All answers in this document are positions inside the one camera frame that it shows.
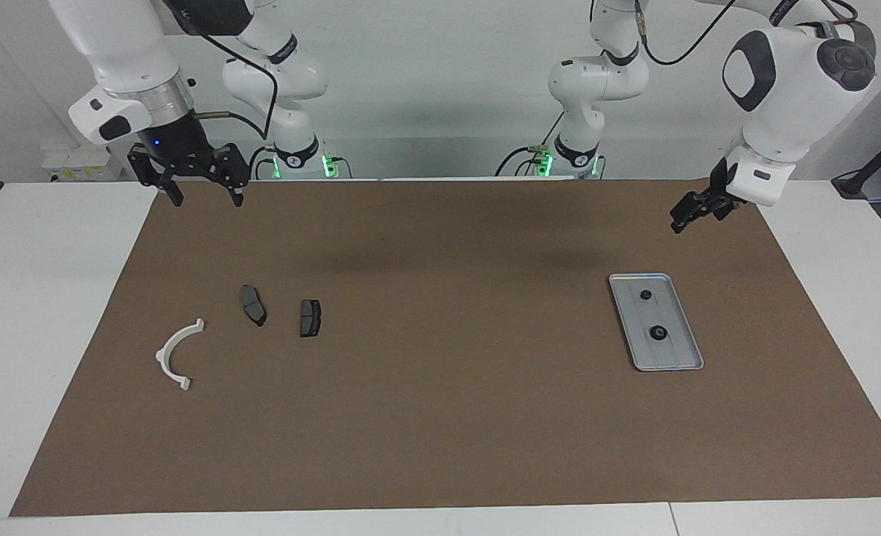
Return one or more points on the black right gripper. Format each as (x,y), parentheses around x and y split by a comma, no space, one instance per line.
(179,145)

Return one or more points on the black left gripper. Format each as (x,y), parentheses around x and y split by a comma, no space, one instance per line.
(719,190)

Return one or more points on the large black bearing gear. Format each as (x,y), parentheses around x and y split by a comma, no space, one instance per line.
(657,334)

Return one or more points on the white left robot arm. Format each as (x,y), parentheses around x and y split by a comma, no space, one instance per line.
(790,82)

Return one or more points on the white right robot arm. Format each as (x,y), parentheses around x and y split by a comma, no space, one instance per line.
(123,45)

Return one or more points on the silver metal tray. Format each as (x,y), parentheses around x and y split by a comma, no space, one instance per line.
(675,356)

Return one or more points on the dark curved brake pad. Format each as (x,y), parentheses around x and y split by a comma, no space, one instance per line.
(252,304)

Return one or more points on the white box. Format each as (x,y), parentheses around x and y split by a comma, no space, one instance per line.
(75,160)

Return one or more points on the dark rectangular brake pad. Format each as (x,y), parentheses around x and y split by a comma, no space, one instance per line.
(310,318)

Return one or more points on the brown table mat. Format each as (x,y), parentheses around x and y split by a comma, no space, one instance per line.
(440,417)

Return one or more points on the white curved plastic bracket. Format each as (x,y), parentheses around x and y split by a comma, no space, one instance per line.
(166,365)

